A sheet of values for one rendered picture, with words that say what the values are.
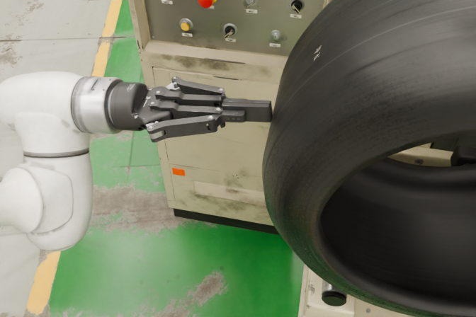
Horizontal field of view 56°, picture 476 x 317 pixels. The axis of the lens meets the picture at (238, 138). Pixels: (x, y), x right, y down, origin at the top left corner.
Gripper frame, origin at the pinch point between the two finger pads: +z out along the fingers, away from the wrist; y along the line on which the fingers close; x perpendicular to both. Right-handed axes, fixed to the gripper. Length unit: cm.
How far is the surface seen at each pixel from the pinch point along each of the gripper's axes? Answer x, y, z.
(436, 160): 35, 24, 33
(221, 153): 71, 55, -29
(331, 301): 35.8, -10.3, 13.0
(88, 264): 113, 27, -86
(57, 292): 112, 14, -93
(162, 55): 29, 55, -40
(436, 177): 30.5, 15.7, 32.0
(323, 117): -8.1, -9.6, 11.6
